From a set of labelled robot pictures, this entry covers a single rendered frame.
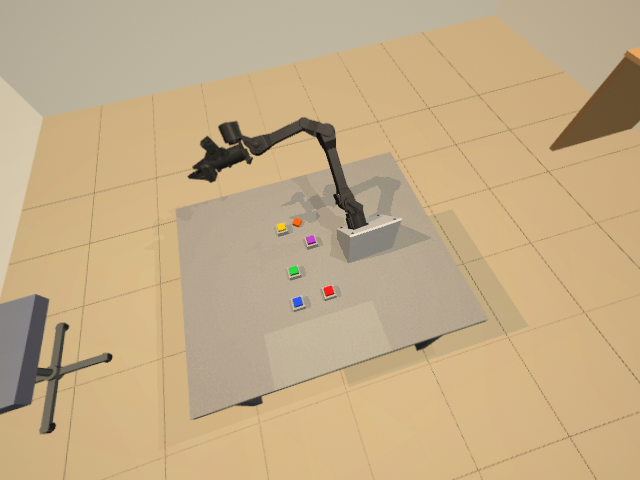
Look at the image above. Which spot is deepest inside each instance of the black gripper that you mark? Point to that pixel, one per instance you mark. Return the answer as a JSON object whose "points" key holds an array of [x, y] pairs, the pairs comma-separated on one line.
{"points": [[206, 168]]}

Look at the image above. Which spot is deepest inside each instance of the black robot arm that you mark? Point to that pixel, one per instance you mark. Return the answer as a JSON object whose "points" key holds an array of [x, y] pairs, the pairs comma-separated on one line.
{"points": [[325, 133]]}

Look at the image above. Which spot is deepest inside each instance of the red button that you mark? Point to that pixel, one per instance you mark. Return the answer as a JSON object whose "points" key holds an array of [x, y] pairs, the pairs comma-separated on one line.
{"points": [[329, 292]]}

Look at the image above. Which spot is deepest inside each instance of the blue button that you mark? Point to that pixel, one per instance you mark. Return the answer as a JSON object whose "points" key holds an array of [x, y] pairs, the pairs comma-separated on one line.
{"points": [[298, 303]]}

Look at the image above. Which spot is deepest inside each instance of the green button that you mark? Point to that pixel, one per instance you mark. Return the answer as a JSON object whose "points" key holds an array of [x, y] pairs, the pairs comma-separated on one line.
{"points": [[294, 272]]}

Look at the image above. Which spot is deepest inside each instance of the purple button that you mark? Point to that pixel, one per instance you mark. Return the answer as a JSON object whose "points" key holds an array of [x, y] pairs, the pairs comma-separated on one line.
{"points": [[311, 242]]}

